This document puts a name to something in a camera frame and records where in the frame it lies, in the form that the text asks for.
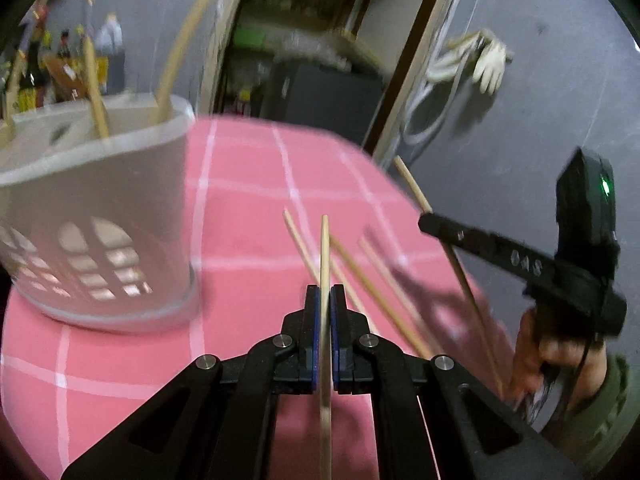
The pink checked tablecloth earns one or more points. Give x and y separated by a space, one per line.
250 185

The person's right forearm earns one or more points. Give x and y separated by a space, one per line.
595 435

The large cooking oil jug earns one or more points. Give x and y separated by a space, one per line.
110 45

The green box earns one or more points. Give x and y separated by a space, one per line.
252 37

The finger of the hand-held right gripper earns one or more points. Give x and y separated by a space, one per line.
490 250

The dark grey cabinet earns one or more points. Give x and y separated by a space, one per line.
325 95

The set of wooden chopsticks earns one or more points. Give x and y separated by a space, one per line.
95 90

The person's right hand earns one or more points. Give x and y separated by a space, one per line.
555 350

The white plastic utensil basket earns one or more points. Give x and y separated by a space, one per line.
100 180

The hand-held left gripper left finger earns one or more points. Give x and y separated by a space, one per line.
313 340

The white rubber gloves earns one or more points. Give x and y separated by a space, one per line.
492 62

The plain wooden chopstick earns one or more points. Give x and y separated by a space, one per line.
325 250
411 185

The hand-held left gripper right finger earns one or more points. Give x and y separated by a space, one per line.
338 340

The brown wooden knife block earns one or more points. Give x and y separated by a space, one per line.
67 75

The wooden door frame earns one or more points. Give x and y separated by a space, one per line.
417 60

